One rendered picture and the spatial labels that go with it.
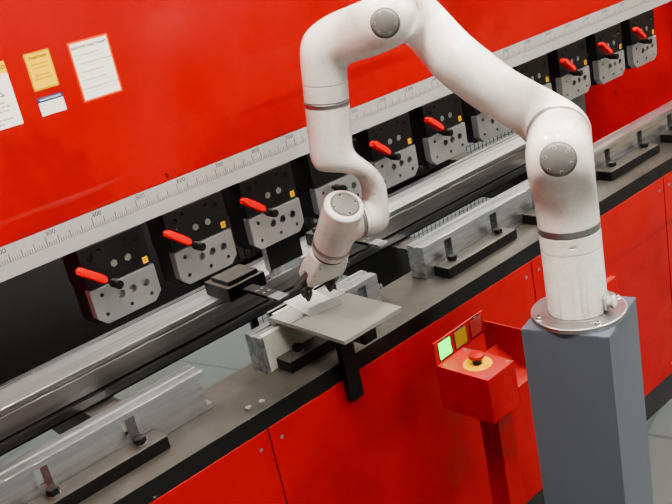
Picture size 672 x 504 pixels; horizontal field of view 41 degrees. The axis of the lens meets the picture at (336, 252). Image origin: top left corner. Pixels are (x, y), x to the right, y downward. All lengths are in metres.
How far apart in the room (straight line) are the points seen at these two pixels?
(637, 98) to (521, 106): 2.23
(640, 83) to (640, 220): 1.00
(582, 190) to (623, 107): 2.32
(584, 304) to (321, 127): 0.62
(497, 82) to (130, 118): 0.72
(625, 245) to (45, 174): 1.89
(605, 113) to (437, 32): 2.38
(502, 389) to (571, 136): 0.76
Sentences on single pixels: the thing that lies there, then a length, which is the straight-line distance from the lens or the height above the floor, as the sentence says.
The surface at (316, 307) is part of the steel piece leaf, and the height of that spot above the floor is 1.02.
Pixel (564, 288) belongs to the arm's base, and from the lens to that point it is 1.81.
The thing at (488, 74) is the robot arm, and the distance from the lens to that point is 1.69.
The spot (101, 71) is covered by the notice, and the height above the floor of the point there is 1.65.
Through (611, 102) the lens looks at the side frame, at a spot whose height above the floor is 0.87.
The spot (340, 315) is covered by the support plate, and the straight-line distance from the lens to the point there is 2.04.
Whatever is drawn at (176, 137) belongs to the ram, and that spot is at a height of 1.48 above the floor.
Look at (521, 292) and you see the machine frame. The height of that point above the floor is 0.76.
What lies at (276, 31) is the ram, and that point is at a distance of 2.04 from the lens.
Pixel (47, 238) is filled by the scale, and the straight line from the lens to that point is 1.78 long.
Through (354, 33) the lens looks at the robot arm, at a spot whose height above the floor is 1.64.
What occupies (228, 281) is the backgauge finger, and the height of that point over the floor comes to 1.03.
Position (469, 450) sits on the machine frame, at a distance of 2.56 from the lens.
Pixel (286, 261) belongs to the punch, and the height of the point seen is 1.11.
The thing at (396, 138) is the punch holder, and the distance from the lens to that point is 2.29.
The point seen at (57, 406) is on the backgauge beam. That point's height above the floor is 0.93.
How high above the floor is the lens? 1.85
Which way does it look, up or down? 21 degrees down
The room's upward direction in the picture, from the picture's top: 12 degrees counter-clockwise
